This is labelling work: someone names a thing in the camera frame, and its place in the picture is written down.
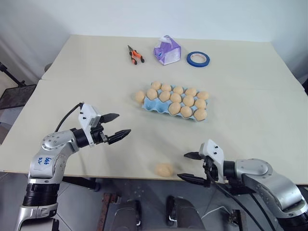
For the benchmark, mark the dark rounded shape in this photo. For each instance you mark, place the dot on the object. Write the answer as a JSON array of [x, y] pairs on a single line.
[[128, 216]]

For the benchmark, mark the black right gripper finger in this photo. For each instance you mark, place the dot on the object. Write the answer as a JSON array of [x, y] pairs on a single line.
[[192, 178], [193, 155]]

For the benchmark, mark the purple tissue pack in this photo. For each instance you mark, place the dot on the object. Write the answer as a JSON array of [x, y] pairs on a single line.
[[166, 51]]

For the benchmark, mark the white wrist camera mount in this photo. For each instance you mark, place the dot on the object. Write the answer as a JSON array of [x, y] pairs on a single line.
[[213, 151], [87, 115]]

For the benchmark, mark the rusty metal bar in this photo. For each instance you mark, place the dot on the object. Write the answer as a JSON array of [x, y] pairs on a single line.
[[108, 211]]

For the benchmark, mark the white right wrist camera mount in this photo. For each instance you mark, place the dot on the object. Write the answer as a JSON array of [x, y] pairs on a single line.
[[213, 151]]

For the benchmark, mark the beige egg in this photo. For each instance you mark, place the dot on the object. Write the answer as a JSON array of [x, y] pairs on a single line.
[[163, 169], [175, 97], [203, 95], [140, 96], [166, 87], [200, 114], [165, 95], [175, 108], [151, 93], [190, 91], [186, 111], [188, 100], [156, 85], [178, 90], [200, 104]]

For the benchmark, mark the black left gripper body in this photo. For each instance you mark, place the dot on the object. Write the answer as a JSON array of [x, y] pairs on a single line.
[[98, 136]]

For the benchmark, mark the blue egg carton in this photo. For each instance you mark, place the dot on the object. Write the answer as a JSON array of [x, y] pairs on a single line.
[[154, 104]]

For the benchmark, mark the blue tape roll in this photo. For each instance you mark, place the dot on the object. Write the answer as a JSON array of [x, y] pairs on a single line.
[[191, 61]]

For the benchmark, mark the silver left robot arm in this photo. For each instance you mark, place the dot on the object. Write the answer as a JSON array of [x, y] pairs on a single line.
[[51, 154]]

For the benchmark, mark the orange black pliers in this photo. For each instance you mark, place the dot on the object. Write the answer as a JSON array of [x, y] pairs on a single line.
[[136, 55]]

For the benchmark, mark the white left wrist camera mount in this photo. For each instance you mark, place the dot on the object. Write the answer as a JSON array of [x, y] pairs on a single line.
[[87, 115]]

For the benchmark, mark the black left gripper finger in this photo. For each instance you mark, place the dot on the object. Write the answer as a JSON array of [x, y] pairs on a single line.
[[119, 135], [109, 118]]

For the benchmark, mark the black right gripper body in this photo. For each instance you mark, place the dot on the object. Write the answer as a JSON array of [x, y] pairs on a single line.
[[209, 172]]

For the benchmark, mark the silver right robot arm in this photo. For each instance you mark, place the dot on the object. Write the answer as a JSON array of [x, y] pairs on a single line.
[[264, 178]]

